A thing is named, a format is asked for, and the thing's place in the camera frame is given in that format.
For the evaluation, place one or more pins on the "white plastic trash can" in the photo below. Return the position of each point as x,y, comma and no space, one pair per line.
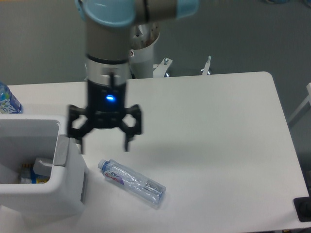
23,138

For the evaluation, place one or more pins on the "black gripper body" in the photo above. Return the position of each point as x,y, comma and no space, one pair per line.
105,106

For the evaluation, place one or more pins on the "white metal frame at right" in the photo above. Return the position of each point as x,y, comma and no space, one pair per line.
301,110

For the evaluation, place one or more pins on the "clear plastic water bottle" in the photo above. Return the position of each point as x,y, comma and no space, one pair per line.
132,181

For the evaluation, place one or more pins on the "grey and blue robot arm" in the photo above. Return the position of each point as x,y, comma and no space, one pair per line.
108,35

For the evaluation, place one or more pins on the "black clamp on table edge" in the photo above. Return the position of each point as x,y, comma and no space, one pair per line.
303,208

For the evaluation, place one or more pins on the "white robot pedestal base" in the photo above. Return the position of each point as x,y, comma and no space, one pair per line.
141,58

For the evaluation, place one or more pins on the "white stand foot right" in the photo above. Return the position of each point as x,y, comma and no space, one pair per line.
206,70

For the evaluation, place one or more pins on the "white paper wrapper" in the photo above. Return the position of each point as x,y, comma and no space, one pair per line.
43,166

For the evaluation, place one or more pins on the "blue yellow snack packet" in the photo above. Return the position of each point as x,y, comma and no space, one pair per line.
28,176

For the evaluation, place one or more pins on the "blue labelled water bottle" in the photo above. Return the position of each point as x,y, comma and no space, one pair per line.
9,104

